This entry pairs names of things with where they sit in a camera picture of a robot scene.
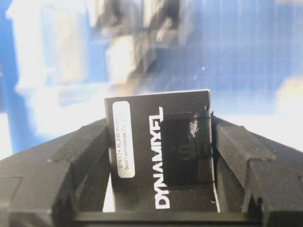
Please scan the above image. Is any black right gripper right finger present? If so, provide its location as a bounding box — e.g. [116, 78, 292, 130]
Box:
[210, 113, 303, 227]

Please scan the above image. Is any black Dynamixel cardboard box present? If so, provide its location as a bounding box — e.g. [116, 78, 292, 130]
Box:
[105, 89, 220, 212]

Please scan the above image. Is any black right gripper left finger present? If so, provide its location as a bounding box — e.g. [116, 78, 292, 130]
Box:
[0, 116, 112, 227]

